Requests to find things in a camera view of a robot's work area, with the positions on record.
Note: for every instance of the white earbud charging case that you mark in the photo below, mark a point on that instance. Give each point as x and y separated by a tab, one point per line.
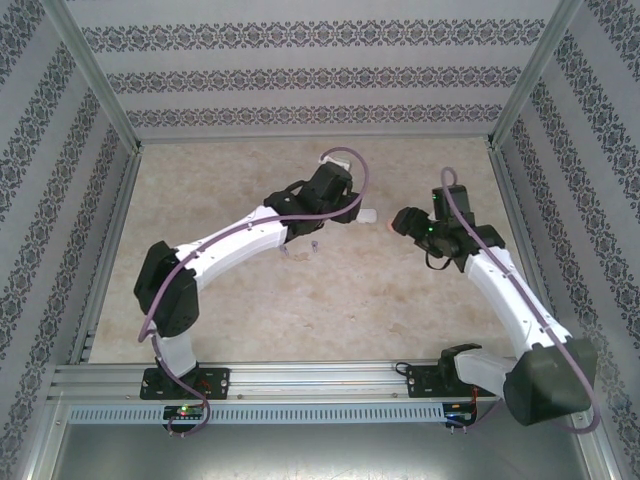
369	216

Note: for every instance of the pink earbud charging case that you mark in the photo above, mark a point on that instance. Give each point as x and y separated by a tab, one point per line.
390	224

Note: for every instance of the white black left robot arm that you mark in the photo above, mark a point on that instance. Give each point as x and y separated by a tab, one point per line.
235	240

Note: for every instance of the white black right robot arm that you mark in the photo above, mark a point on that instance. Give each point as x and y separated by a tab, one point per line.
500	295

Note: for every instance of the aluminium side rail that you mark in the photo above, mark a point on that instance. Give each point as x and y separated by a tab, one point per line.
122	200
510	200

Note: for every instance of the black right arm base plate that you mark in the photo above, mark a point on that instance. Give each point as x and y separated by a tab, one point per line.
417	382

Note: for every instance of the aluminium frame post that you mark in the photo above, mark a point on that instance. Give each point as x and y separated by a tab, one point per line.
95	75
531	75

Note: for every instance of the aluminium mounting rail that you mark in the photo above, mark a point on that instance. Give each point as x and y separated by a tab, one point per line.
320	380

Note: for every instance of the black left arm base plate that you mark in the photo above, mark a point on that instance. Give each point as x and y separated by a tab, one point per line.
220	382

